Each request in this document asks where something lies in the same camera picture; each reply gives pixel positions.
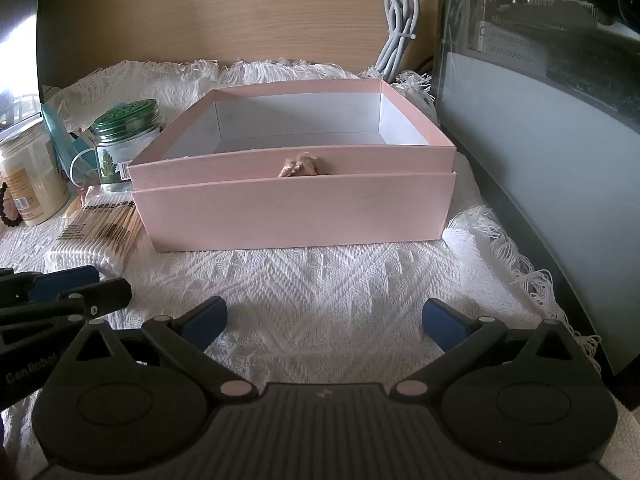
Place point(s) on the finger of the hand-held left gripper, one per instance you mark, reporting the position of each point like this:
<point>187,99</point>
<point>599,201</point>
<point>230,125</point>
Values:
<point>65,280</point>
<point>102,294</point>

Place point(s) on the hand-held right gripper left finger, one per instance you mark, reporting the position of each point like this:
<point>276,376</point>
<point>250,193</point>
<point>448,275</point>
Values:
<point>209,321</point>

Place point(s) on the white knitted tablecloth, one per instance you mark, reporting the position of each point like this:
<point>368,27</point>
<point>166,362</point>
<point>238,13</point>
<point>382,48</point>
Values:
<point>325,280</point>

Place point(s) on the blue face mask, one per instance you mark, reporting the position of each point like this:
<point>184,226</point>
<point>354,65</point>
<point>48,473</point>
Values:
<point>65,150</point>

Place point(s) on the beige fabric bow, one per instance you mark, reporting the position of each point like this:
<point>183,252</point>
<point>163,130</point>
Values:
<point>299,165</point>

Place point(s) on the computer case with glass panel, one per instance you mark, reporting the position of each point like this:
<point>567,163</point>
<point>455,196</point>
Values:
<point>525,135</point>

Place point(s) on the white plastic jar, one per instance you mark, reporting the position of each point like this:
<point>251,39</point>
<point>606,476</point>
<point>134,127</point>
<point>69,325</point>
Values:
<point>32,175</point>

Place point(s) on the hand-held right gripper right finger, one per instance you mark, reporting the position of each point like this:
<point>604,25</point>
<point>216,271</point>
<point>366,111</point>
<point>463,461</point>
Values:
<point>442,324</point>

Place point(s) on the pack of cotton swabs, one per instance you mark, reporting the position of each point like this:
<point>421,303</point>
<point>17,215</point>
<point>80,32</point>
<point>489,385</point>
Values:
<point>102,227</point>

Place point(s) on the pink cardboard box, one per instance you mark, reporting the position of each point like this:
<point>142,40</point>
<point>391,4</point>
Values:
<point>320,120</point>

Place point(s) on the glass jar with green lid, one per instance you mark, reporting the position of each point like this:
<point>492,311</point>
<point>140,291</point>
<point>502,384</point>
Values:
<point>127,145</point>

